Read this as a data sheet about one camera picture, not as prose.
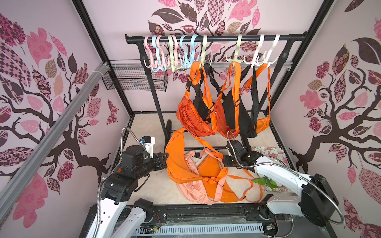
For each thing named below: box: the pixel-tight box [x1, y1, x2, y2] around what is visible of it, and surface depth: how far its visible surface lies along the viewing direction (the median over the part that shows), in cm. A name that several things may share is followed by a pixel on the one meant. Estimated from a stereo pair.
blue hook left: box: [150, 35, 167, 73], surface depth 57 cm
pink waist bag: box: [176, 148, 229, 205], surface depth 81 cm
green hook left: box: [167, 34, 183, 73], surface depth 55 cm
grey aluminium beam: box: [0, 62, 110, 222], surface depth 60 cm
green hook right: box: [225, 34, 246, 63], surface depth 59 cm
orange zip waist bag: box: [211, 62, 242, 139], surface depth 79 cm
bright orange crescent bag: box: [165, 127, 224, 183], surface depth 77 cm
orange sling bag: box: [240, 63, 272, 134], surface depth 72 cm
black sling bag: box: [222, 64, 259, 139], surface depth 75 cm
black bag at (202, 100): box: [192, 63, 226, 122], surface depth 72 cm
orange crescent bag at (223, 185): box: [197, 154, 263, 203], surface depth 83 cm
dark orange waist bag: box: [176, 61, 218, 136], surface depth 78 cm
